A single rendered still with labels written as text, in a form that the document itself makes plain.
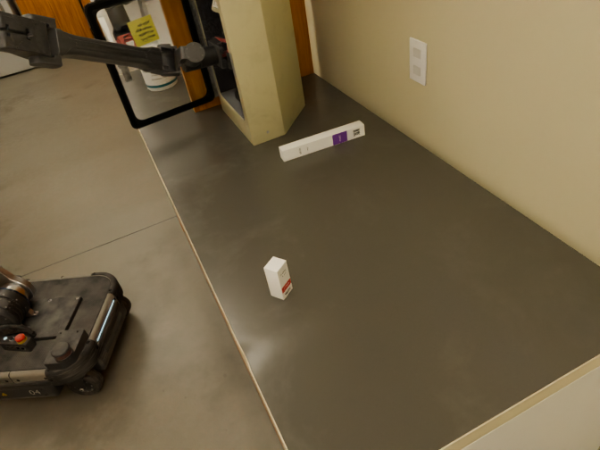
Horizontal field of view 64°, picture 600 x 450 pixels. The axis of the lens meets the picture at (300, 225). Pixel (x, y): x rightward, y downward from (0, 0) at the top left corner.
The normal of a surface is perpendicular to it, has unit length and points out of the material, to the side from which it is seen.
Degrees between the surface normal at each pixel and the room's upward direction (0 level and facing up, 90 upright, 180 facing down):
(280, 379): 0
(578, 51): 90
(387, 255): 0
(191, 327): 0
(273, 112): 90
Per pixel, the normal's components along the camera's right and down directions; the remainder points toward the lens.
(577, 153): -0.89, 0.37
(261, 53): 0.43, 0.53
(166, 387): -0.14, -0.76
